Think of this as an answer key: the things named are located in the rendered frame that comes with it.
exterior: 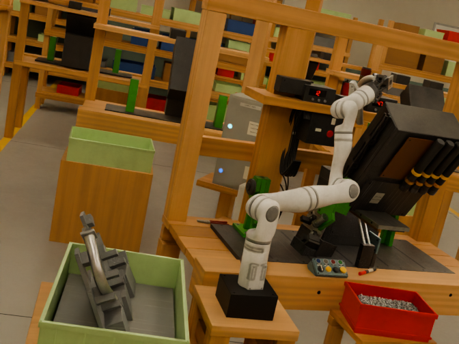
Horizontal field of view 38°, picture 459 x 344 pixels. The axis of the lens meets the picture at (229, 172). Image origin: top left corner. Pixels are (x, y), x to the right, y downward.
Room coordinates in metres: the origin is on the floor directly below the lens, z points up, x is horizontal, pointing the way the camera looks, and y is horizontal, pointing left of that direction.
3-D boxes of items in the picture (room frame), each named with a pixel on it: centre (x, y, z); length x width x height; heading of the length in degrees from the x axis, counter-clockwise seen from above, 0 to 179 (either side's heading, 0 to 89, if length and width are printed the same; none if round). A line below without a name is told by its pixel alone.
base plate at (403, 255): (3.01, -0.55, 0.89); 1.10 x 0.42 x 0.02; 112
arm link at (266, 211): (2.26, -0.15, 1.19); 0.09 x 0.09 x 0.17; 41
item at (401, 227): (2.94, -0.66, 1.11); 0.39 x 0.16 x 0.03; 22
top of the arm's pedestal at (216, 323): (2.27, -0.16, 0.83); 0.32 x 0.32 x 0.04; 17
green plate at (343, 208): (2.92, -0.51, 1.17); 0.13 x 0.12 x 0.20; 112
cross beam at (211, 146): (3.35, -0.41, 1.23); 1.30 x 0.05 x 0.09; 112
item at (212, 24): (3.28, -0.44, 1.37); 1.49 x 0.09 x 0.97; 112
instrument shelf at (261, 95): (3.25, -0.46, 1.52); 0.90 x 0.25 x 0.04; 112
